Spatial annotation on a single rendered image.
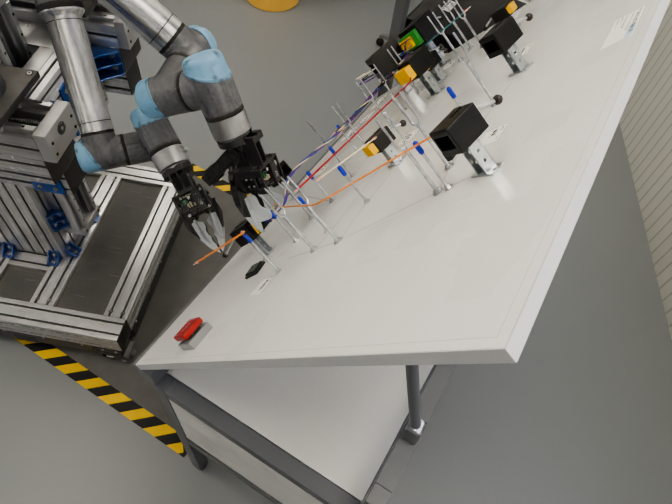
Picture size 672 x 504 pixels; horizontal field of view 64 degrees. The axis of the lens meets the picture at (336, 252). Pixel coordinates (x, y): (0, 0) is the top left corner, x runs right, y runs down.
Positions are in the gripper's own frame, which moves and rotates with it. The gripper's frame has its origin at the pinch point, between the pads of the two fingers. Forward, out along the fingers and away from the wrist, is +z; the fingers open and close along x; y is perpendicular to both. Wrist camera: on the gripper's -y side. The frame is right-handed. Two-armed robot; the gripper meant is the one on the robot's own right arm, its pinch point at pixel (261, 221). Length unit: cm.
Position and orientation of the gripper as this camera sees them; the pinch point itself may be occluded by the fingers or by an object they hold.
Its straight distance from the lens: 114.8
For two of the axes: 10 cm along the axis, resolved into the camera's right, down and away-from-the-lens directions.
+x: 3.5, -6.1, 7.1
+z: 2.8, 7.9, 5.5
